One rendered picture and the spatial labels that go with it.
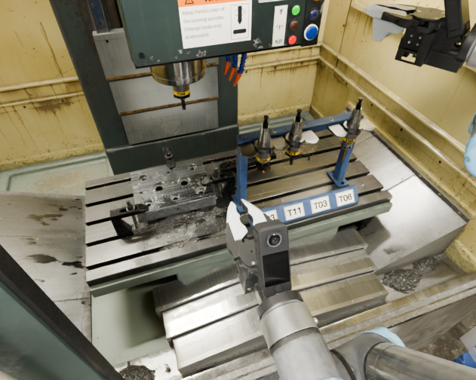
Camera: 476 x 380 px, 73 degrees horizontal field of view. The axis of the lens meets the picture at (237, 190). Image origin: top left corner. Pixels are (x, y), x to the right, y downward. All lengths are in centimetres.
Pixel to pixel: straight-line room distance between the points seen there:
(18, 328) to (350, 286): 112
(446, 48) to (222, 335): 102
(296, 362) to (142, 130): 134
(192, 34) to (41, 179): 158
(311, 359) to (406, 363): 12
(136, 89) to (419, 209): 132
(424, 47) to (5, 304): 75
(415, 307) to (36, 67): 191
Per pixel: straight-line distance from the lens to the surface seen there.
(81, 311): 146
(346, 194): 133
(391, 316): 126
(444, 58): 75
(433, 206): 160
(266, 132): 100
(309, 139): 110
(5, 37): 188
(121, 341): 138
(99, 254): 124
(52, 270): 155
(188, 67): 92
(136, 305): 142
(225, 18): 77
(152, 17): 74
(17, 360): 58
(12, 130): 212
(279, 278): 49
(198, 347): 122
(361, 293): 137
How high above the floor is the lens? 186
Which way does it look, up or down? 46 degrees down
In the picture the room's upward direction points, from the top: straight up
